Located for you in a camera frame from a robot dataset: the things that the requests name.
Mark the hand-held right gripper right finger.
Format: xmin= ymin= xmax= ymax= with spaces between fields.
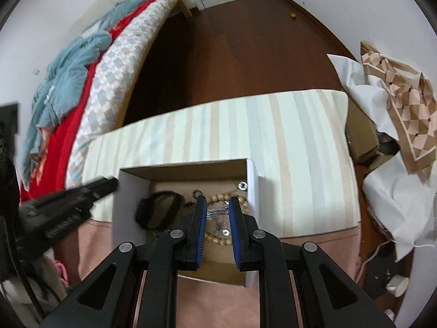
xmin=229 ymin=195 xmax=397 ymax=328

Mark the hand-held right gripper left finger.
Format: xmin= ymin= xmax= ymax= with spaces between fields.
xmin=39 ymin=195 xmax=209 ymax=328

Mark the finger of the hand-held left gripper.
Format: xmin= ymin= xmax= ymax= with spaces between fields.
xmin=70 ymin=175 xmax=120 ymax=206

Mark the silver curb chain bracelet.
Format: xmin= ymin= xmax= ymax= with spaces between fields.
xmin=206 ymin=207 xmax=230 ymax=221

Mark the white cardboard box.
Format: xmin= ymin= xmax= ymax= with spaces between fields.
xmin=112 ymin=158 xmax=281 ymax=287

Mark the wooden bead bracelet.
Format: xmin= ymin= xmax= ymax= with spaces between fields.
xmin=201 ymin=191 xmax=252 ymax=247

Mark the black smart band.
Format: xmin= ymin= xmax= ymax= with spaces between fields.
xmin=135 ymin=191 xmax=185 ymax=230

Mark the pink plastic item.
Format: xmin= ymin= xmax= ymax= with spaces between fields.
xmin=51 ymin=259 xmax=71 ymax=286

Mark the bed with red blanket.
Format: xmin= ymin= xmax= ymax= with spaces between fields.
xmin=19 ymin=3 xmax=162 ymax=203

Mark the pink and striped cloth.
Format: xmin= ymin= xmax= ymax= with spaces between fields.
xmin=78 ymin=89 xmax=363 ymax=328

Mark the checkered quilt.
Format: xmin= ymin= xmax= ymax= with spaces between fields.
xmin=65 ymin=0 xmax=180 ymax=189

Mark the teal blanket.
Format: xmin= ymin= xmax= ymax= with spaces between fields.
xmin=20 ymin=0 xmax=172 ymax=186

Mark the brown cardboard box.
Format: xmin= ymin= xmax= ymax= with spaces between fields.
xmin=345 ymin=107 xmax=385 ymax=165

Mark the white cloth bag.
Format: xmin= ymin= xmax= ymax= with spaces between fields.
xmin=327 ymin=54 xmax=437 ymax=261

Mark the small white round object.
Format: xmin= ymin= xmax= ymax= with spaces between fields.
xmin=386 ymin=275 xmax=409 ymax=298

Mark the brown patterned scarf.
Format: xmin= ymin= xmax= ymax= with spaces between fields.
xmin=360 ymin=40 xmax=437 ymax=182

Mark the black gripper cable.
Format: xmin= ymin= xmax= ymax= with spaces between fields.
xmin=7 ymin=246 xmax=46 ymax=318

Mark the white cable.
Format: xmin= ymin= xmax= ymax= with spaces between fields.
xmin=355 ymin=237 xmax=435 ymax=282

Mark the wooden bed frame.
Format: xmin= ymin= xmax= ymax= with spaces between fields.
xmin=178 ymin=0 xmax=194 ymax=18

